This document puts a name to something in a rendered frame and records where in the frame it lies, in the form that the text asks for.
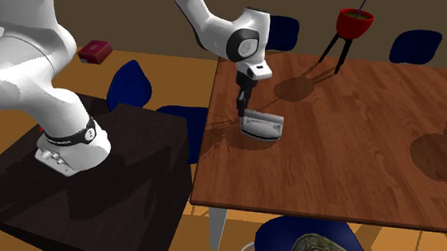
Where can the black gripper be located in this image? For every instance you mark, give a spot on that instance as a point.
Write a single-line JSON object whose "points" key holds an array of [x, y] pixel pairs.
{"points": [[245, 85]]}

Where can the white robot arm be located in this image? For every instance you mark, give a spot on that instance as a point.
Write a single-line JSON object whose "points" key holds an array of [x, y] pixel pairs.
{"points": [[14, 62]]}

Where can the silver grey toaster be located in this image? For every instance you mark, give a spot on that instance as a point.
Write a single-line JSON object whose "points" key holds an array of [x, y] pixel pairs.
{"points": [[262, 125]]}

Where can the blue chair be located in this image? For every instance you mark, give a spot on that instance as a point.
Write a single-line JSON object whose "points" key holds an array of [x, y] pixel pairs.
{"points": [[129, 86], [274, 243], [286, 33], [414, 46]]}

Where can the red plant pot black stand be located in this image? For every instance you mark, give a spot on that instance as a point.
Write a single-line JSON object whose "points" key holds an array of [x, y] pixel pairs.
{"points": [[354, 24]]}

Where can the brown wooden table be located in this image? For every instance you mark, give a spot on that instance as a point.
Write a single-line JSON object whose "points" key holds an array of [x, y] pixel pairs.
{"points": [[345, 164]]}

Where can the dark red box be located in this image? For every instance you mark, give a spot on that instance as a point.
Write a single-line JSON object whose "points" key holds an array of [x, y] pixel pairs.
{"points": [[94, 51]]}

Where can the dark robot stand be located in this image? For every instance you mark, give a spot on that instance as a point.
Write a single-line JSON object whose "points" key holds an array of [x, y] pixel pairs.
{"points": [[121, 181]]}

